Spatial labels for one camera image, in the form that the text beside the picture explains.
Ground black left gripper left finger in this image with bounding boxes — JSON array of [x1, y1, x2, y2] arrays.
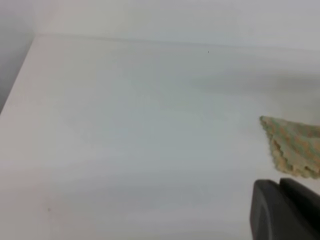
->
[[250, 179, 320, 240]]

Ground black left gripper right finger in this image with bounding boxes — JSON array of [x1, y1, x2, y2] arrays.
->
[[279, 178, 320, 220]]

